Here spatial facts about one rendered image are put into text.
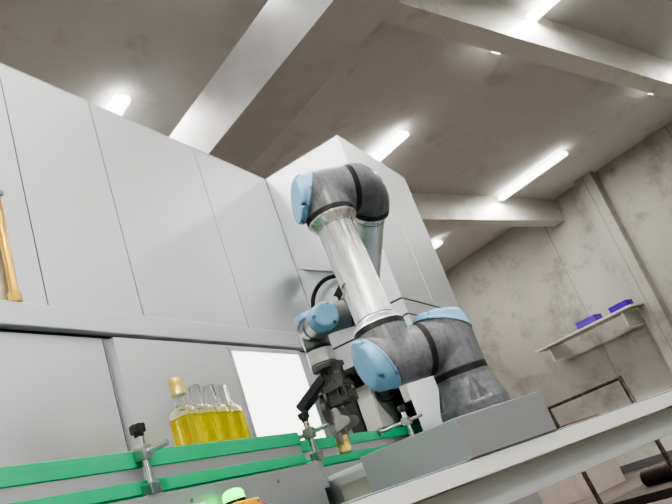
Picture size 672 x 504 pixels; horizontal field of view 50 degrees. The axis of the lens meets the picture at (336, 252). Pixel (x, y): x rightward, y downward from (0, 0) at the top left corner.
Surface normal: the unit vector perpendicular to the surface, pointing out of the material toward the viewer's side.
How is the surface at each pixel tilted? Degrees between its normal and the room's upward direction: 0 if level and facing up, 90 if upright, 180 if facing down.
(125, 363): 90
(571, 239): 90
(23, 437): 90
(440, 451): 90
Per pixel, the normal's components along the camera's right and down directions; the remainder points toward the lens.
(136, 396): 0.82, -0.44
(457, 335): 0.25, -0.39
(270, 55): -0.75, 0.03
